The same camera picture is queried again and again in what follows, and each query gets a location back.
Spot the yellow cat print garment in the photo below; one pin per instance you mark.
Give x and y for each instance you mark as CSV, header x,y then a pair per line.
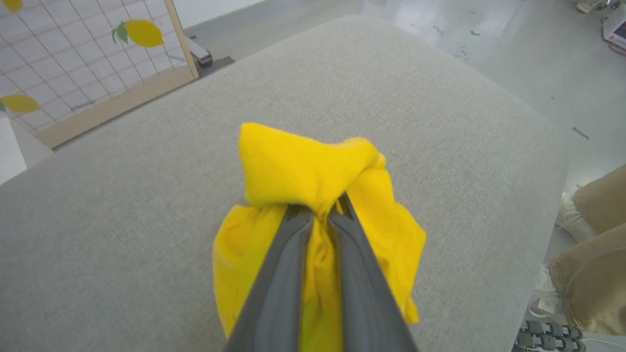
x,y
293,166

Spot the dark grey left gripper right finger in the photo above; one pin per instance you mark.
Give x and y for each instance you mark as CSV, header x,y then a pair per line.
x,y
364,303

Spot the khaki trouser leg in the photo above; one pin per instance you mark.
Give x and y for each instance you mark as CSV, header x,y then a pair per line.
x,y
596,283
604,205

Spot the white red device box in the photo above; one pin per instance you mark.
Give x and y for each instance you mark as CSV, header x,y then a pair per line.
x,y
616,29

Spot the grey fabric sofa cushion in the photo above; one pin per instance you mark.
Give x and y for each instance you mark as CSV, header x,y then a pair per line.
x,y
146,220

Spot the grey metal partition foot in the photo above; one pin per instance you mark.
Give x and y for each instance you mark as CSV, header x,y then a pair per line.
x,y
201,54

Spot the white sneaker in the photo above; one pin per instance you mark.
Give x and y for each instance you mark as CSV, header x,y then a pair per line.
x,y
545,293
572,220

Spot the white box pedestal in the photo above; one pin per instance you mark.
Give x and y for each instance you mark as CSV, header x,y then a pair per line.
x,y
12,151

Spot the small white floor gadget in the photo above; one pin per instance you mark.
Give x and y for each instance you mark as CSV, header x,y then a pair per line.
x,y
587,6

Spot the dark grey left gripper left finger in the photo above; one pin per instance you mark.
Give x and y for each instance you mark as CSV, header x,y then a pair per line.
x,y
279,293

